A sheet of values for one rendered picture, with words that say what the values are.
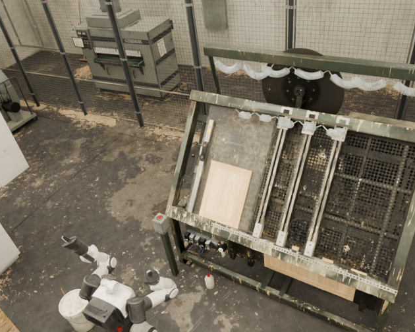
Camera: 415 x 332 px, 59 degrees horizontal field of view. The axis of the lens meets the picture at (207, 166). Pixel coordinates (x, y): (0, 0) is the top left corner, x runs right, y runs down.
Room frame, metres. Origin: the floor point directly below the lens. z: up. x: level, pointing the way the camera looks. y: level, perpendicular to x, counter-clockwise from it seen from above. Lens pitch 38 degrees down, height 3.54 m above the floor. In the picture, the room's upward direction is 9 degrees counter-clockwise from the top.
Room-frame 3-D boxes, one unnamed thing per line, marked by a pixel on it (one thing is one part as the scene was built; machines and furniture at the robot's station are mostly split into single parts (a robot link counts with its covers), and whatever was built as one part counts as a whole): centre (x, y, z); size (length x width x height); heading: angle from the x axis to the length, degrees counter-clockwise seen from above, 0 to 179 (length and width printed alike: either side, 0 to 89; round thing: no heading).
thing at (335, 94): (3.08, -0.96, 1.85); 0.80 x 0.06 x 0.80; 54
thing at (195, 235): (2.41, 0.15, 0.69); 0.50 x 0.14 x 0.24; 54
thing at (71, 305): (2.19, 1.53, 0.24); 0.32 x 0.30 x 0.47; 58
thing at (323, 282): (2.10, -0.80, 0.52); 0.90 x 0.02 x 0.55; 54
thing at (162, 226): (2.61, 0.55, 0.84); 0.12 x 0.12 x 0.18; 54
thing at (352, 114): (2.41, -1.53, 1.38); 0.70 x 0.15 x 0.85; 54
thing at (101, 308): (1.49, 0.81, 1.23); 0.34 x 0.30 x 0.36; 58
